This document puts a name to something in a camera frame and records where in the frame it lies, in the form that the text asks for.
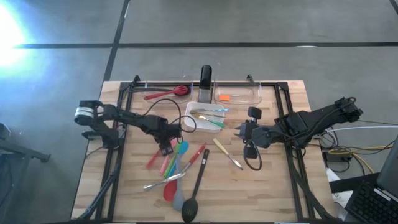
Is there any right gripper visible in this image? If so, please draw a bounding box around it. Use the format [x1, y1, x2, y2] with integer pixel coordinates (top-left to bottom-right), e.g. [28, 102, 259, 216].
[234, 106, 262, 160]

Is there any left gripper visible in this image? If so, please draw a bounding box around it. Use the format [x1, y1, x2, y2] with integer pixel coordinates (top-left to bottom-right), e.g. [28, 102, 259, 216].
[146, 115, 183, 157]

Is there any green silicone spatula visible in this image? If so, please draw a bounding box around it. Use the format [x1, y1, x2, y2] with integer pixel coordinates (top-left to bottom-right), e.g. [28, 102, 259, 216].
[163, 143, 182, 179]

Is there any turquoise silicone spatula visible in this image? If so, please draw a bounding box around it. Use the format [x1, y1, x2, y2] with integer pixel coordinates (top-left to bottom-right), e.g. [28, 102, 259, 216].
[167, 140, 190, 178]

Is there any pink silicone spatula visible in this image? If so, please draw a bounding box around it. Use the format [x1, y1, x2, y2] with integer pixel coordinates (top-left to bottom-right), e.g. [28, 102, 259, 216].
[159, 138, 177, 176]

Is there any green-handled cutlery piece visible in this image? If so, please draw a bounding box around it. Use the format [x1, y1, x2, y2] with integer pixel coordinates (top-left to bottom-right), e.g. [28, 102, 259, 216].
[190, 111, 226, 129]

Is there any steel cutlery piece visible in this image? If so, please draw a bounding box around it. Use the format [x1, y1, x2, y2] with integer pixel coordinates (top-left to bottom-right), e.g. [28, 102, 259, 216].
[142, 172, 187, 191]
[198, 112, 225, 119]

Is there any blue-handled cutlery piece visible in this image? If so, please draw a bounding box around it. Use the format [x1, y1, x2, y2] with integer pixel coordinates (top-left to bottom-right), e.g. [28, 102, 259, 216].
[190, 107, 230, 113]

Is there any grey silicone spoon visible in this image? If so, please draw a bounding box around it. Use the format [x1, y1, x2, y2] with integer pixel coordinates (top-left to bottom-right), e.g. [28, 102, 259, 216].
[172, 148, 187, 212]

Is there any red slotted spoon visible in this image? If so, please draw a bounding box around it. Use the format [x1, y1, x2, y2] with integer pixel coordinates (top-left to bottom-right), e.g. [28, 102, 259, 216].
[143, 85, 190, 101]

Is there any black slotted spoon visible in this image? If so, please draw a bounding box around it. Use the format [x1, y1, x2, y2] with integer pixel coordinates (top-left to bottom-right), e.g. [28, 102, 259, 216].
[181, 148, 211, 223]

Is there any white plastic bin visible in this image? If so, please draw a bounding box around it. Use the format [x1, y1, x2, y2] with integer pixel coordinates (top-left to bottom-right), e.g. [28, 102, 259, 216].
[183, 101, 227, 134]

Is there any black power brick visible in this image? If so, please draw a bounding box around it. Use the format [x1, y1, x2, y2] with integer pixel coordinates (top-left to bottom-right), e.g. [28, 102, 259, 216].
[322, 150, 353, 165]

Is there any white paper sheet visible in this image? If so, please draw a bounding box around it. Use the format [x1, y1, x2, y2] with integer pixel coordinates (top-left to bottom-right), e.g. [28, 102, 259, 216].
[326, 167, 354, 212]

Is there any black laptop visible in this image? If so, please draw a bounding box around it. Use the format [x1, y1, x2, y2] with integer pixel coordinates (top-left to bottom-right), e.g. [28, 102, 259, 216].
[344, 135, 398, 224]

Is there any black floor stand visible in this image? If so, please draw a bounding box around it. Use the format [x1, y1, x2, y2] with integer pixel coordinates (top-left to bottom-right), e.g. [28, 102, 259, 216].
[0, 123, 51, 164]

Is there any cream-handled knife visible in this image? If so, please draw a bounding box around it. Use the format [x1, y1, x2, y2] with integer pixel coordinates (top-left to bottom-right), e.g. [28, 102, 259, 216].
[212, 138, 244, 171]

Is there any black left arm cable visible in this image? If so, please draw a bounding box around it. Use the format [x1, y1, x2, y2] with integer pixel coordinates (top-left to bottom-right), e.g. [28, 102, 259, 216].
[141, 98, 197, 134]

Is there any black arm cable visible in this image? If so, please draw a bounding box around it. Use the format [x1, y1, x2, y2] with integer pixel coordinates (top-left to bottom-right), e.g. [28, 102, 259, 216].
[141, 98, 197, 134]
[243, 138, 263, 172]

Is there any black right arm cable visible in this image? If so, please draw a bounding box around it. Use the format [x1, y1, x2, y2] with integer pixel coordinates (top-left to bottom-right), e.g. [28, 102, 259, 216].
[243, 138, 263, 172]

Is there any black metal rig frame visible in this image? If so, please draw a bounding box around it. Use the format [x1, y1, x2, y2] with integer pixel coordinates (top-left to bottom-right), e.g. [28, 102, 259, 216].
[76, 73, 338, 223]

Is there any yellow cable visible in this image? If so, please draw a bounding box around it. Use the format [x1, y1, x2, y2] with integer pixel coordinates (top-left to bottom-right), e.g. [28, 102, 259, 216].
[328, 145, 393, 174]

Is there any white cable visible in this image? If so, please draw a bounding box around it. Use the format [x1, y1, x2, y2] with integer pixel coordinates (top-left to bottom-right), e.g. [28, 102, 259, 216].
[326, 125, 398, 134]

